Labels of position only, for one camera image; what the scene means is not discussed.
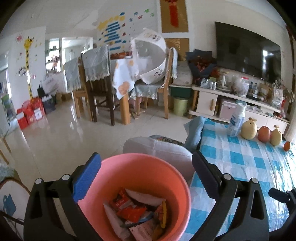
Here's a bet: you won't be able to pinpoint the white blue wet-wipes pack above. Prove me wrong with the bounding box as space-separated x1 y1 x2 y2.
103 203 130 240

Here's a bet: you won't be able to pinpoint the yellow cereal snack bag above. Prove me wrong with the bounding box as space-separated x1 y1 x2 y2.
154 200 167 229

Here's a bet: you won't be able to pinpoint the small red snack bag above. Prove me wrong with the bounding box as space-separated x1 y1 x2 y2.
116 205 147 223

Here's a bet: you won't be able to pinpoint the red white wrapper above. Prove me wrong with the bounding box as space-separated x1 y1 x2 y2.
109 187 134 211

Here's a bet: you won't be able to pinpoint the large red snack bag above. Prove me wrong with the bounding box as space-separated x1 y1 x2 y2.
129 219 164 241

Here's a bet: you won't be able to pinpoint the white grey plastic bag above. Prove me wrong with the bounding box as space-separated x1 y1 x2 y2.
125 189 166 207

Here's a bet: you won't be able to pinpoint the pink plastic trash bucket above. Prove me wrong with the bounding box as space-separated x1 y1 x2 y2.
78 153 191 240

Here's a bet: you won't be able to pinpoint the blue white checkered tablecloth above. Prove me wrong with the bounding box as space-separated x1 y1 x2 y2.
182 116 295 240

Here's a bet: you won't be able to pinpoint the small orange tangerine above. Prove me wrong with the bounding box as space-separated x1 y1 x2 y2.
283 141 290 152

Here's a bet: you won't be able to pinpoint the yellow pear right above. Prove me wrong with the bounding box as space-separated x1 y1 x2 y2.
270 125 282 146

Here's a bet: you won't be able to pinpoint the yellow pear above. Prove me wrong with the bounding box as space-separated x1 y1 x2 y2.
240 118 257 140
270 125 282 146

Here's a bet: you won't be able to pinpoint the red apple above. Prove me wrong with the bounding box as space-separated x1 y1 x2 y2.
257 126 271 143

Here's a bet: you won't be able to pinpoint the yellow pear left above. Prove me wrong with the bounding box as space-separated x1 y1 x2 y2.
240 118 257 140

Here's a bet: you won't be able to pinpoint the white milk bottle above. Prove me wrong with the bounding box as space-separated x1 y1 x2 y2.
227 103 246 137

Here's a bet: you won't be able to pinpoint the red gift boxes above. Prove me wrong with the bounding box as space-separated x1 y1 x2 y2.
16 97 46 130

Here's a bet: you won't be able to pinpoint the clear plastic bag on cabinet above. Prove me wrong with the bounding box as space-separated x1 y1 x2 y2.
231 77 250 97

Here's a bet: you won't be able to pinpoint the green waste bin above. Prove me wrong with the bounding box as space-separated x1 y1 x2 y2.
173 97 189 116

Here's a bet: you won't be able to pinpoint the electric kettle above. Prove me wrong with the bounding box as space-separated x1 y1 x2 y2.
216 71 231 91

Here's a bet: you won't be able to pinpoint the black flat television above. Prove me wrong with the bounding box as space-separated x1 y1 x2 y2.
215 22 281 83

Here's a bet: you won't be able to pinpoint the dark flower bouquet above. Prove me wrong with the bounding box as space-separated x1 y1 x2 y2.
186 49 217 78

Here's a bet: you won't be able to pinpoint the dark wooden chair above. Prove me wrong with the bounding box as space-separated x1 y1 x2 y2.
80 44 115 126

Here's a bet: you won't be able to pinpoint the dining table floral cloth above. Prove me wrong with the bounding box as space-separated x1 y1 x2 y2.
111 57 139 125

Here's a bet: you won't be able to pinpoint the wooden chair with towel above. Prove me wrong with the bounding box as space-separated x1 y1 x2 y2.
134 47 179 120

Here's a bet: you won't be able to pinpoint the white mesh food cover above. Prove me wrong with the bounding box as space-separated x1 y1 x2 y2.
130 28 168 85

